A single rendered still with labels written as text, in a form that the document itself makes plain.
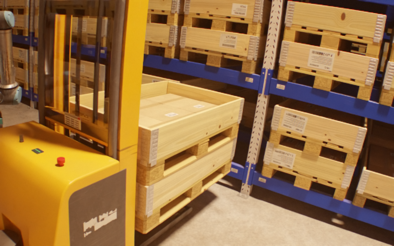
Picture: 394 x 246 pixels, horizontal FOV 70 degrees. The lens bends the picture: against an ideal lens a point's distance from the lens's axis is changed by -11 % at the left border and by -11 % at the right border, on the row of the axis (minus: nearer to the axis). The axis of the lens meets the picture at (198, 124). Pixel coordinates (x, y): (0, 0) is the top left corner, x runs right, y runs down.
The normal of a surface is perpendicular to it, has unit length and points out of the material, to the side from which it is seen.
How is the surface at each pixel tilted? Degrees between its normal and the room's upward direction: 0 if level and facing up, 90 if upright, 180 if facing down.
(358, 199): 90
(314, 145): 90
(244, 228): 0
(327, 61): 90
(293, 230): 0
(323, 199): 90
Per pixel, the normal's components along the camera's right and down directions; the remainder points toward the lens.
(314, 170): -0.51, 0.21
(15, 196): -0.47, -0.07
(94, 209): 0.85, 0.26
